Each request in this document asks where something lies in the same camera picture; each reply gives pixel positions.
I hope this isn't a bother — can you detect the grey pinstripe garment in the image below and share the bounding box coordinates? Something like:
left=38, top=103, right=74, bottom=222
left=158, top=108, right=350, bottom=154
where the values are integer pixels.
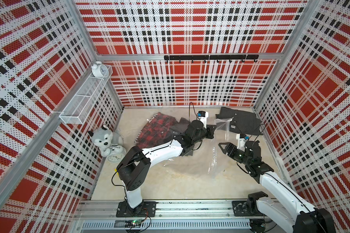
left=216, top=107, right=262, bottom=136

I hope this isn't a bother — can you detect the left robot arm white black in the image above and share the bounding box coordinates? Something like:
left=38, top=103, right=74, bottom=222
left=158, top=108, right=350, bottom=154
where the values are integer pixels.
left=116, top=119, right=216, bottom=209

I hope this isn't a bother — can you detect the white alarm clock on shelf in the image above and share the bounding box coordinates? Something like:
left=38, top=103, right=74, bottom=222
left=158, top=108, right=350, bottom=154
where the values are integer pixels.
left=91, top=61, right=109, bottom=78

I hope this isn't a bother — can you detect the white alarm clock on table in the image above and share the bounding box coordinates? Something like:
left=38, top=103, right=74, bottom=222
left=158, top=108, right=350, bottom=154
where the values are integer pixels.
left=107, top=146, right=126, bottom=163

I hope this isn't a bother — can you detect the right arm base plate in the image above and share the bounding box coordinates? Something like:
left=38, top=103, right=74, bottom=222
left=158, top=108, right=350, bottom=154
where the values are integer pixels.
left=232, top=199, right=266, bottom=217

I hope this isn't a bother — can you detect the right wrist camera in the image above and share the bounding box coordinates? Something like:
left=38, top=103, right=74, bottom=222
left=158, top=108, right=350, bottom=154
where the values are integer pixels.
left=236, top=134, right=249, bottom=150

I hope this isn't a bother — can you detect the red black plaid shirt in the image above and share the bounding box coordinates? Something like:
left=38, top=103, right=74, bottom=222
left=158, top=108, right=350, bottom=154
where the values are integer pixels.
left=134, top=112, right=177, bottom=149

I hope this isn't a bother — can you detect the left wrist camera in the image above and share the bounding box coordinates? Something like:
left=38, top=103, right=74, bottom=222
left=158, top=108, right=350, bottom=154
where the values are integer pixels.
left=197, top=111, right=209, bottom=128

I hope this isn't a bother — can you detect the husky plush toy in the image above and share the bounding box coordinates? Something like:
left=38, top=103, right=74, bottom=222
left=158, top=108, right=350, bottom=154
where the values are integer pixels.
left=88, top=125, right=125, bottom=158

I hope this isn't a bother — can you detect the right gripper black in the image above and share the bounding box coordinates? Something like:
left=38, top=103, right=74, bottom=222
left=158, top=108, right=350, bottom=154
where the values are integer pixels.
left=219, top=142, right=251, bottom=166

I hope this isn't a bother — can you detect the white wire shelf basket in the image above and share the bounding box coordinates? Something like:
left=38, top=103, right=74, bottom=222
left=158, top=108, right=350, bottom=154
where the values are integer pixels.
left=60, top=65, right=113, bottom=125

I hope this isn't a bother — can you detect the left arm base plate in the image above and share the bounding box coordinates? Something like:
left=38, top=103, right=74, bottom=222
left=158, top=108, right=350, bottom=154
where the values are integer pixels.
left=116, top=201, right=157, bottom=218

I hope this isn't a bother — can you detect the small circuit board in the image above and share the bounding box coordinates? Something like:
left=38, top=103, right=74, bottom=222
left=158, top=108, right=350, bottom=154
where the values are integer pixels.
left=114, top=220, right=142, bottom=228

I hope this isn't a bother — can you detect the black hook rail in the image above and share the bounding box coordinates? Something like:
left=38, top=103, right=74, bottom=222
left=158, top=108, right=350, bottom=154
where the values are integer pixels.
left=164, top=54, right=259, bottom=61

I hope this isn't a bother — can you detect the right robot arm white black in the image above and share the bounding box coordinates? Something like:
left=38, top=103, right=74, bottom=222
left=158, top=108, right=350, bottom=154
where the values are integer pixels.
left=219, top=142, right=336, bottom=233

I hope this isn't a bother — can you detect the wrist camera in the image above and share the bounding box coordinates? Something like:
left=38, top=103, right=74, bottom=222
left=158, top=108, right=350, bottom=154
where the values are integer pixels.
left=197, top=111, right=209, bottom=128
left=236, top=134, right=249, bottom=150

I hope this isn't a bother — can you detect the clear vacuum bag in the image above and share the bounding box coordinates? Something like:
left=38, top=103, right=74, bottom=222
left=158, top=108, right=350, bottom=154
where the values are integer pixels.
left=132, top=110, right=234, bottom=178

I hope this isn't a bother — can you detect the aluminium mounting rail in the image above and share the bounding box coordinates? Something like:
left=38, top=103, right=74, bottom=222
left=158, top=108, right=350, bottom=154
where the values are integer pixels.
left=74, top=199, right=314, bottom=219

